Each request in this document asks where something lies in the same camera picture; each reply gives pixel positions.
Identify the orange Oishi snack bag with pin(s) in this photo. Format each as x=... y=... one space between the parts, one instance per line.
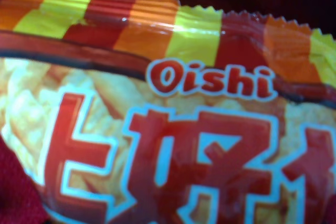
x=146 y=111

